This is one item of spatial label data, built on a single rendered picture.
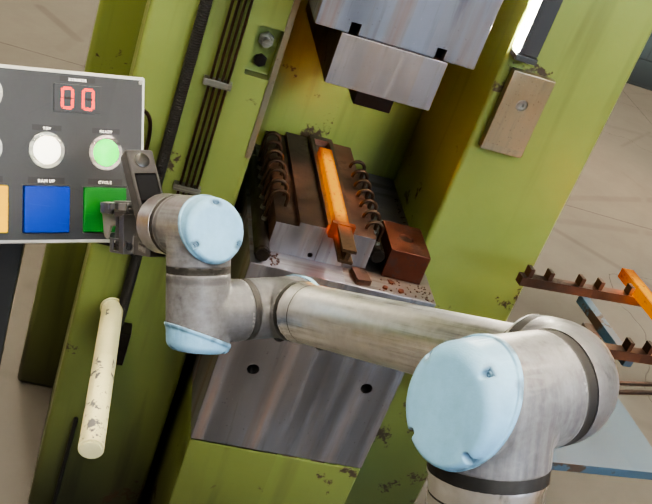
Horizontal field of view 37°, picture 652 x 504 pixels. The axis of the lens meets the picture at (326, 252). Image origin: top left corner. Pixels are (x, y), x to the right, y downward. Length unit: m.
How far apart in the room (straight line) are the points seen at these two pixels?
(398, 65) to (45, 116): 0.61
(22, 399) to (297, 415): 0.99
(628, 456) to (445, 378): 1.23
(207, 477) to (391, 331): 1.04
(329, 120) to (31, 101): 0.88
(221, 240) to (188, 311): 0.11
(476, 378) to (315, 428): 1.24
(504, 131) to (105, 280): 0.87
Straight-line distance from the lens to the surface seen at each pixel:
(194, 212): 1.32
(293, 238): 1.88
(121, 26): 2.33
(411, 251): 1.94
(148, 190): 1.51
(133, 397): 2.28
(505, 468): 0.90
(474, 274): 2.16
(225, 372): 1.98
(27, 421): 2.75
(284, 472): 2.16
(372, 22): 1.72
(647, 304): 2.08
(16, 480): 2.59
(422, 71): 1.77
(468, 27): 1.76
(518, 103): 1.97
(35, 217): 1.63
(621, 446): 2.12
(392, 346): 1.19
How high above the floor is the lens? 1.82
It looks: 28 degrees down
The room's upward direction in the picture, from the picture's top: 21 degrees clockwise
